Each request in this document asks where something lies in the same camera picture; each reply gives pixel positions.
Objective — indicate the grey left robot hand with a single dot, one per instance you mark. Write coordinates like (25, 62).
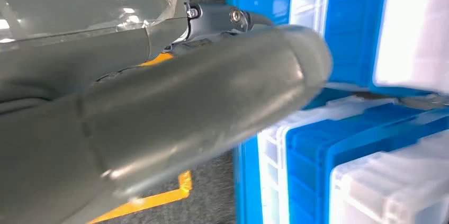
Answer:
(158, 110)

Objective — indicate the yellow floor tape square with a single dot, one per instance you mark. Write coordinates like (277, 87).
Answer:
(161, 198)

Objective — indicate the blue plastic crate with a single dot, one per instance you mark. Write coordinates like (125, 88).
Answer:
(354, 22)
(308, 166)

